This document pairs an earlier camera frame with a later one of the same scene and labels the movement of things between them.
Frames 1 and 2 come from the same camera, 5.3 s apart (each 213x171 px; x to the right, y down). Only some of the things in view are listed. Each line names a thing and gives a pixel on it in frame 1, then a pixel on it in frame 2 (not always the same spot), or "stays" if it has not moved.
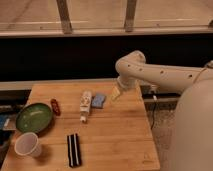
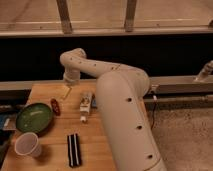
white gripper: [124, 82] -> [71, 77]
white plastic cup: [27, 144] stays
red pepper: [55, 106] stays
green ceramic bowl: [34, 118] stays
